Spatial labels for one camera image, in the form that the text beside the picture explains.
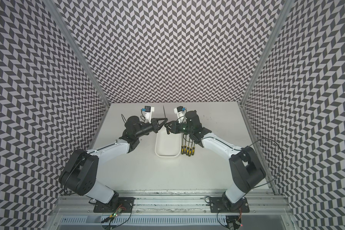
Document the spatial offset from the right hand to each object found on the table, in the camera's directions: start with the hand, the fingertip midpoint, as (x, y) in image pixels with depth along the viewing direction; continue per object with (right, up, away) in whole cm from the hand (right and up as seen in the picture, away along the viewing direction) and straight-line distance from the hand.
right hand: (166, 127), depth 81 cm
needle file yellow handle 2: (+9, -13, +8) cm, 18 cm away
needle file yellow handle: (-1, +9, -2) cm, 9 cm away
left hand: (+1, +4, 0) cm, 4 cm away
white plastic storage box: (-1, -13, +16) cm, 21 cm away
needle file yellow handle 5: (+16, -16, +11) cm, 25 cm away
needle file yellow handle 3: (+11, -14, +13) cm, 22 cm away
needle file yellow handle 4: (+15, -16, +11) cm, 24 cm away
